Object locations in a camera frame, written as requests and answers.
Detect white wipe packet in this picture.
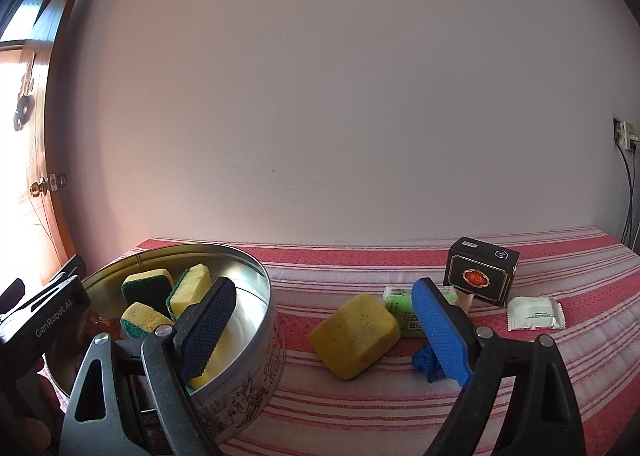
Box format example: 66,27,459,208
506,297,566,332

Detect yellow green sponge front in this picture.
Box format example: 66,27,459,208
119,302,174,338

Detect blue wrapper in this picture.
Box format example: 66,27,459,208
411,342,446,384

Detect beige paper snack packet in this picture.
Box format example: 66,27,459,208
454,291,474,314

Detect green top scrub sponge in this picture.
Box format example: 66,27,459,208
120,269,174,317

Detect black box with red emblem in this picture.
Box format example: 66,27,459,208
442,236,520,308

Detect yellow green scrub sponge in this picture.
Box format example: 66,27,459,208
166,263,213,320

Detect green tissue pack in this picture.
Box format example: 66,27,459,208
383,277,457,338

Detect large yellow sponge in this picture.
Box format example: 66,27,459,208
307,294,400,380

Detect wooden door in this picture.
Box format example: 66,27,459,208
1,0,76,288

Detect round metal tin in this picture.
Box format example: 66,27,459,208
44,243,288,446

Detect red striped tablecloth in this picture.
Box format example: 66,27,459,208
130,227,639,455

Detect dark door ornament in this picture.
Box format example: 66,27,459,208
13,52,37,131

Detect black cable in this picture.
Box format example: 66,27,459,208
615,143,637,247

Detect wall power socket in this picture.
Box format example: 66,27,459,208
613,117,640,151

